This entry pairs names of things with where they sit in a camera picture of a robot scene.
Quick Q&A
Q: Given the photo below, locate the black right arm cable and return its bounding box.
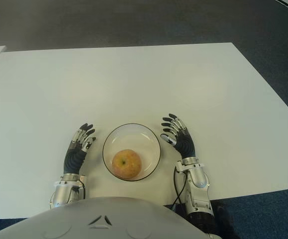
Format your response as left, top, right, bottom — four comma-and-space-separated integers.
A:
172, 166, 188, 208

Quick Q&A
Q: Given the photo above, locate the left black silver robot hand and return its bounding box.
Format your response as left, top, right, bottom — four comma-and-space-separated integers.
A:
63, 123, 96, 174

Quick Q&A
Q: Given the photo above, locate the white plate with black rim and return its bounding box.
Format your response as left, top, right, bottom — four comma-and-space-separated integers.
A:
102, 123, 163, 182

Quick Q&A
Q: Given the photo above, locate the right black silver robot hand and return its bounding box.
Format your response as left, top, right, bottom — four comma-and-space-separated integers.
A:
160, 114, 197, 159

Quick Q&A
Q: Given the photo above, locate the yellow red apple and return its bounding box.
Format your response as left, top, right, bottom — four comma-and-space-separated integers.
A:
111, 148, 142, 179

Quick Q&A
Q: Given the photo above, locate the grey robot torso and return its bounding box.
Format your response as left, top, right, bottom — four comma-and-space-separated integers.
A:
0, 196, 214, 239

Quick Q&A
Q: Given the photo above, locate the black box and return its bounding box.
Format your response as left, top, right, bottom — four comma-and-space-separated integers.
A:
171, 203, 189, 218

